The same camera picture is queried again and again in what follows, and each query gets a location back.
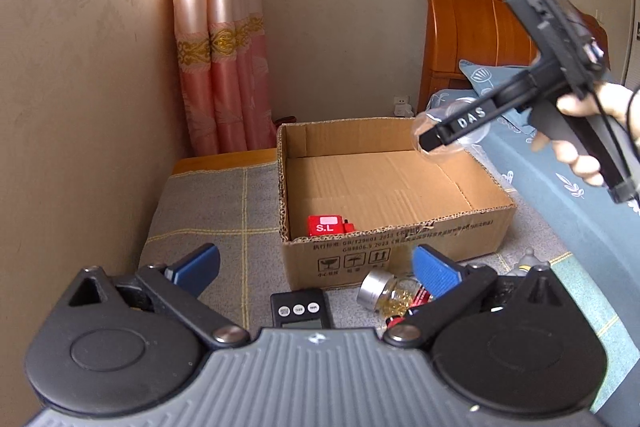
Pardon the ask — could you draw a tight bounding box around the bottle of golden capsules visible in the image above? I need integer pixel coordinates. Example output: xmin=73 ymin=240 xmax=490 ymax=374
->
xmin=357 ymin=269 xmax=434 ymax=327

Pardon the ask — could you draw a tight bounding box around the black digital pocket scale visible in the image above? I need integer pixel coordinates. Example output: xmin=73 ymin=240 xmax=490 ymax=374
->
xmin=270 ymin=288 xmax=333 ymax=329

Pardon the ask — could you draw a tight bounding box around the red toy robot block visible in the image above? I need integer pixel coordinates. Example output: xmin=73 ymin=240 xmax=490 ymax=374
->
xmin=307 ymin=215 xmax=356 ymax=237

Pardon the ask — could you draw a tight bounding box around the clear plastic jar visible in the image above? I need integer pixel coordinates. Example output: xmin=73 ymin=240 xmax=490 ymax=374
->
xmin=411 ymin=98 xmax=494 ymax=162

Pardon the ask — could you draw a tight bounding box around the person's right hand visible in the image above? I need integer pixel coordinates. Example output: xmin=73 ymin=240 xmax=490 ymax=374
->
xmin=527 ymin=82 xmax=639 ymax=202

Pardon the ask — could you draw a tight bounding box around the grey green checked cloth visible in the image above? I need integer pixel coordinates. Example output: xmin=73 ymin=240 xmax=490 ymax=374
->
xmin=138 ymin=156 xmax=640 ymax=413

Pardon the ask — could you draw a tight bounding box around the blue floral pillow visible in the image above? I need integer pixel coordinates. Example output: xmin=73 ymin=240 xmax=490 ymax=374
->
xmin=459 ymin=60 xmax=525 ymax=96

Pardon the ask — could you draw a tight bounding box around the wooden bed headboard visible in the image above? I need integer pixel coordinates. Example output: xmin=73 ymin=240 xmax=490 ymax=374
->
xmin=415 ymin=0 xmax=611 ymax=114

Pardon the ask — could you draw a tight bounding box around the open cardboard box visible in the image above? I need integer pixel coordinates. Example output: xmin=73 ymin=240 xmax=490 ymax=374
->
xmin=277 ymin=117 xmax=516 ymax=289

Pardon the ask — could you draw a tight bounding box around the blue floral bed sheet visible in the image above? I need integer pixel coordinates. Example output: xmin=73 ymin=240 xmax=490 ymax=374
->
xmin=468 ymin=118 xmax=639 ymax=339

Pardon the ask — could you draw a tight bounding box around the pink curtain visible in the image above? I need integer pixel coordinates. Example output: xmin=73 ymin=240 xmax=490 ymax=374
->
xmin=172 ymin=0 xmax=276 ymax=156

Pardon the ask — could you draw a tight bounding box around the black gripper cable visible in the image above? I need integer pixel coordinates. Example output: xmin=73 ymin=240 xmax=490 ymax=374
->
xmin=591 ymin=89 xmax=640 ymax=198

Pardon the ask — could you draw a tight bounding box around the white wall plug charger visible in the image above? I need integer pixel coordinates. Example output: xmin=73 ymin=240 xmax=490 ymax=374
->
xmin=393 ymin=95 xmax=414 ymax=118

